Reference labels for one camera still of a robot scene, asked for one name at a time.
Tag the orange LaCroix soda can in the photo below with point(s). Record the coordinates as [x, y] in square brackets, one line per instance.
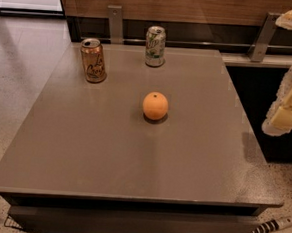
[93, 60]

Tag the green and white soda can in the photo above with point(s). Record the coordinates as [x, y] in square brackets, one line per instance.
[155, 46]

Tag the orange fruit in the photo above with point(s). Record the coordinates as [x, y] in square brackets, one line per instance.
[155, 106]

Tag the grey low table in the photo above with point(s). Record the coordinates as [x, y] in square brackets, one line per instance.
[88, 160]

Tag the right metal bracket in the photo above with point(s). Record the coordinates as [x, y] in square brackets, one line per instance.
[259, 47]

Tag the metal bracket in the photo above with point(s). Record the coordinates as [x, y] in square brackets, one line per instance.
[115, 24]
[259, 47]

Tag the left metal bracket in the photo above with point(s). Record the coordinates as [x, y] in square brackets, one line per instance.
[115, 24]

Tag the wooden wall panel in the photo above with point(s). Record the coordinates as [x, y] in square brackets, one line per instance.
[238, 12]

